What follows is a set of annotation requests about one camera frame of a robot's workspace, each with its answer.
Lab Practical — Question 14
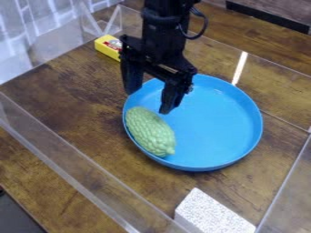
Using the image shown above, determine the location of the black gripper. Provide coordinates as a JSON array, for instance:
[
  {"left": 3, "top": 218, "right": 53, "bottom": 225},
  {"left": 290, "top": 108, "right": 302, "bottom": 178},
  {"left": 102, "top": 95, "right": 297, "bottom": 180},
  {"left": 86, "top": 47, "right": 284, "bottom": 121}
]
[{"left": 120, "top": 7, "right": 197, "bottom": 115}]

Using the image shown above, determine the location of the green bumpy bitter gourd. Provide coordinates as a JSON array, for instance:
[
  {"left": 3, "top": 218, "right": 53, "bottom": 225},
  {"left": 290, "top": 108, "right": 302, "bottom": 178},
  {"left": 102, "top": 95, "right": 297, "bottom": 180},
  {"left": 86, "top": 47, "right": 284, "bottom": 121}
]
[{"left": 125, "top": 106, "right": 176, "bottom": 157}]

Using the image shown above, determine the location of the blue round plastic tray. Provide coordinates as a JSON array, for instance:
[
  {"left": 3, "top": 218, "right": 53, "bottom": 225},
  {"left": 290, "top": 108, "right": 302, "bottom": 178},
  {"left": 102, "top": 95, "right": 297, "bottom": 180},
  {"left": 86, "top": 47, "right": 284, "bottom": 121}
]
[{"left": 121, "top": 74, "right": 264, "bottom": 172}]

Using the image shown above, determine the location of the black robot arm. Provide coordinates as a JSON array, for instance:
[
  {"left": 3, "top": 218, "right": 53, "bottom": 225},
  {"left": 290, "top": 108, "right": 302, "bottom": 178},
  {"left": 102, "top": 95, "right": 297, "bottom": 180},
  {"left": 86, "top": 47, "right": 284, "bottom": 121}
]
[{"left": 118, "top": 0, "right": 200, "bottom": 114}]

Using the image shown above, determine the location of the yellow rectangular block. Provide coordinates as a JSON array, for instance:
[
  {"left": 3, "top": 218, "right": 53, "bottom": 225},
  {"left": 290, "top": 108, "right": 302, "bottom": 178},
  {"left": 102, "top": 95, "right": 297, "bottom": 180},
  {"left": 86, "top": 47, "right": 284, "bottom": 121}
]
[{"left": 94, "top": 35, "right": 121, "bottom": 61}]

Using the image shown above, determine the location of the white speckled foam block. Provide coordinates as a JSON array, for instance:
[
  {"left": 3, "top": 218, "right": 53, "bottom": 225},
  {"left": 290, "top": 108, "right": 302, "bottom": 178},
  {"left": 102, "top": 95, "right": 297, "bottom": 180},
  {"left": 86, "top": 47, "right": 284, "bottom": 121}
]
[{"left": 173, "top": 187, "right": 256, "bottom": 233}]

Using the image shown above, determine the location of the black cable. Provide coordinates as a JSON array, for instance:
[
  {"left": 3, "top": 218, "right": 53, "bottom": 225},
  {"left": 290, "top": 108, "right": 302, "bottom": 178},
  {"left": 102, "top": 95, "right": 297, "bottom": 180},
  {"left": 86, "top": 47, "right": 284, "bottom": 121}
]
[{"left": 177, "top": 7, "right": 209, "bottom": 41}]

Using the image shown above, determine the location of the clear acrylic enclosure wall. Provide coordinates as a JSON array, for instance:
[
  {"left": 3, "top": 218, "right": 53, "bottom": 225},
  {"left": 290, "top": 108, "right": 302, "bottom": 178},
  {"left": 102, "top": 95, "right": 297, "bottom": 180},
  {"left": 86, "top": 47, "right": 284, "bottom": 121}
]
[{"left": 0, "top": 4, "right": 311, "bottom": 233}]

